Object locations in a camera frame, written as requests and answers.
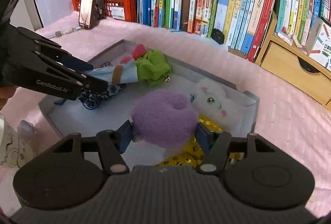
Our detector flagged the blue mask packet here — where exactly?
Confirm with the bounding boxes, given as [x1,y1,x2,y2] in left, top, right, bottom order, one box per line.
[87,59,139,85]

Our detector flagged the person's left hand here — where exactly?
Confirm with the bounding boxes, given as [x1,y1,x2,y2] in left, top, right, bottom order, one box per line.
[0,86,17,110]

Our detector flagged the white cat plush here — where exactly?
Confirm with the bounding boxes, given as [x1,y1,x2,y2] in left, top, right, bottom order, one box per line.
[190,78,243,135]

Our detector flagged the braided white cable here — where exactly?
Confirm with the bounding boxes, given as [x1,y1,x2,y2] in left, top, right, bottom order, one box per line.
[42,25,84,40]

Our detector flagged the wooden drawer box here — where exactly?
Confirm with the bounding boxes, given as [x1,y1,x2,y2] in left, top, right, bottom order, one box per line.
[254,13,330,110]

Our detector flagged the smartphone on stand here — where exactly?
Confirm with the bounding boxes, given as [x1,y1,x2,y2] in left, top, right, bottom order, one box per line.
[79,0,107,29]

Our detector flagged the pink green fabric flower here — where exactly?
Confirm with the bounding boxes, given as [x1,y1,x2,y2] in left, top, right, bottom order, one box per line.
[120,44,172,87]

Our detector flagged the grey shallow box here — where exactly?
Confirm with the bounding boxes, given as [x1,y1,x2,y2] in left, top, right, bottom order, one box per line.
[37,39,260,170]

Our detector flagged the pink tablecloth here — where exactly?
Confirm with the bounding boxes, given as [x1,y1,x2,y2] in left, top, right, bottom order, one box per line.
[0,10,331,218]

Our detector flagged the purple fuzzy donut plush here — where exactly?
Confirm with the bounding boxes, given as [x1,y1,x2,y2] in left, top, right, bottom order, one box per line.
[131,89,199,149]

